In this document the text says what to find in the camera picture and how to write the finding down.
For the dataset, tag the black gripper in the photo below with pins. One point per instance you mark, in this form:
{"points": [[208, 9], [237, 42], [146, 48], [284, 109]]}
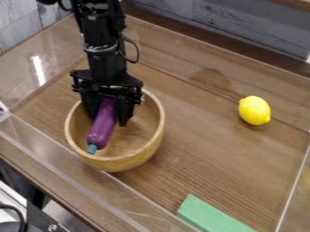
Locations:
{"points": [[106, 79]]}

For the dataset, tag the purple toy eggplant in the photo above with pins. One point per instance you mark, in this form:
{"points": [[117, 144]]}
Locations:
{"points": [[104, 126]]}

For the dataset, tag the brown wooden bowl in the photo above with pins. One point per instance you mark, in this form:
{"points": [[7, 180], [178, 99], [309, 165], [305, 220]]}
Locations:
{"points": [[133, 143]]}

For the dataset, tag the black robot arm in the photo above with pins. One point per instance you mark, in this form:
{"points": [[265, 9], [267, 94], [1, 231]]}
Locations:
{"points": [[101, 20]]}

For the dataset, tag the yellow toy lemon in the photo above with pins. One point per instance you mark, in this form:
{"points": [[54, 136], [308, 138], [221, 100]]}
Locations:
{"points": [[255, 110]]}

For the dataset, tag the green block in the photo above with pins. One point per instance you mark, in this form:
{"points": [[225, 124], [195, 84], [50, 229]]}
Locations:
{"points": [[208, 218]]}

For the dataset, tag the clear acrylic enclosure wall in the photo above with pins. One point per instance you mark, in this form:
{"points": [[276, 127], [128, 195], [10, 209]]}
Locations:
{"points": [[248, 169]]}

